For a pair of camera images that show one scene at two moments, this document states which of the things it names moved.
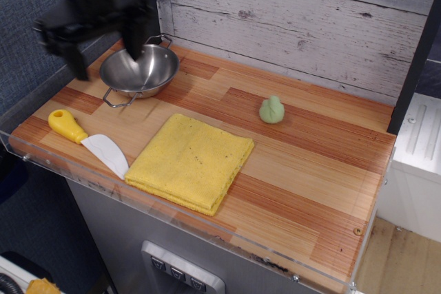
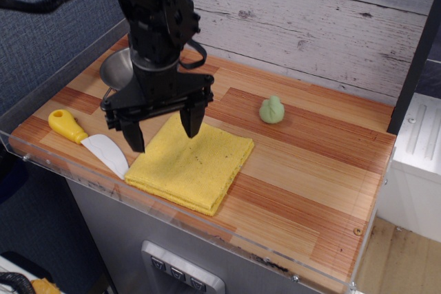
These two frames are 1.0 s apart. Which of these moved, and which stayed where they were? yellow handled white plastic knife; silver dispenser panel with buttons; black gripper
Moved: black gripper
Stayed: yellow handled white plastic knife; silver dispenser panel with buttons
